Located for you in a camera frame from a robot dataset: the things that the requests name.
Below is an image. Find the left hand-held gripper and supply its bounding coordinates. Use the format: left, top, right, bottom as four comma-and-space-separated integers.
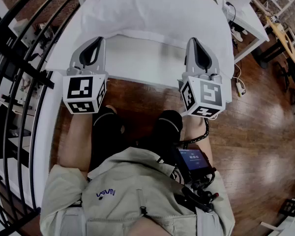
62, 36, 109, 115

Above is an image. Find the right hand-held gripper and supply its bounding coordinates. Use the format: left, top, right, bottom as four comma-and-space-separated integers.
178, 36, 229, 119

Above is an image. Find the white pillowcase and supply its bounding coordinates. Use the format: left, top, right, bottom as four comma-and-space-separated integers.
80, 0, 236, 80

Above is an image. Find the person's right forearm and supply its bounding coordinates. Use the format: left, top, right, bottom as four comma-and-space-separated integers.
183, 116, 214, 168

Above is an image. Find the person's left forearm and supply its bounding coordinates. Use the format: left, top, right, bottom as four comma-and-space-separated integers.
58, 112, 95, 173

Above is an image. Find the white power strip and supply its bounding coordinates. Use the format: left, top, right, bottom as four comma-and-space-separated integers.
236, 82, 246, 97

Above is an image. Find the black metal railing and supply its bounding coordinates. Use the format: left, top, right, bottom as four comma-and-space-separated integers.
0, 0, 89, 236

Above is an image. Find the white side table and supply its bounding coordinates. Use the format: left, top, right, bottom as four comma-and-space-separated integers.
212, 0, 270, 63

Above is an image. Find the person's right leg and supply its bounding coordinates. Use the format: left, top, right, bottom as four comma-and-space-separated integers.
135, 109, 184, 157

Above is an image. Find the person's leg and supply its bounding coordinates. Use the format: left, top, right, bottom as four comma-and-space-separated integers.
135, 109, 184, 157
88, 104, 126, 173

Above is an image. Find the person's left leg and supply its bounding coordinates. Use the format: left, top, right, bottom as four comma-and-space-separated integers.
88, 104, 126, 173

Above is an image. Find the round wooden table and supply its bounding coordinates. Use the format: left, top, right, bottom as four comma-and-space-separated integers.
252, 15, 295, 68

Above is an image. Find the person's beige jacket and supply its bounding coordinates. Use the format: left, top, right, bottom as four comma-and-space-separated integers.
39, 147, 236, 236

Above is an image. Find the black patterned board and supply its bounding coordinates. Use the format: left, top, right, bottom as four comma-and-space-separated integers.
278, 199, 295, 217

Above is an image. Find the white power cable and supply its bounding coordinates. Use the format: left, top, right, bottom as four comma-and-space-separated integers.
233, 62, 243, 83

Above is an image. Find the black plug cable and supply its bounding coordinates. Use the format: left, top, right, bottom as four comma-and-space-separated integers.
225, 0, 237, 28

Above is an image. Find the black braided cable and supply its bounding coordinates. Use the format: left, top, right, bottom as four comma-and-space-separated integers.
178, 118, 210, 148

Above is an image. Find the black chest mount rig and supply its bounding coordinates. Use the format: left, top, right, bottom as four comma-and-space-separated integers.
172, 171, 221, 213

